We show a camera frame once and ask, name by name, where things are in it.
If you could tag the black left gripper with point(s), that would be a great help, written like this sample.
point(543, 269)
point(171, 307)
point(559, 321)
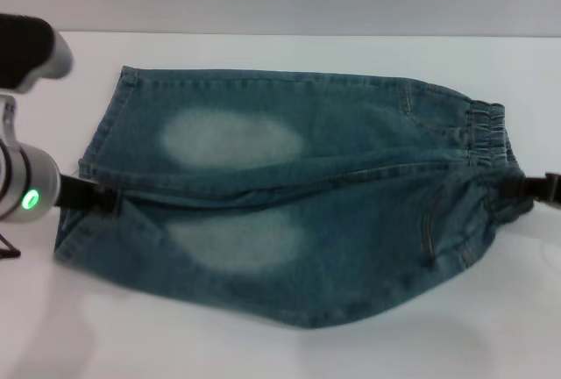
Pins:
point(81, 194)

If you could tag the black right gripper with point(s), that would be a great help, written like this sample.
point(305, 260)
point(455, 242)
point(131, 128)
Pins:
point(545, 189)

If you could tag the blue denim shorts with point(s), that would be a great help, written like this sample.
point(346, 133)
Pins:
point(342, 230)

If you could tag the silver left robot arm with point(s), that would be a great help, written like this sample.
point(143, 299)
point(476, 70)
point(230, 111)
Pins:
point(26, 181)

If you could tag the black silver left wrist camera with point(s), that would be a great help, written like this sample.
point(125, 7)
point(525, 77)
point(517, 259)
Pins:
point(26, 52)

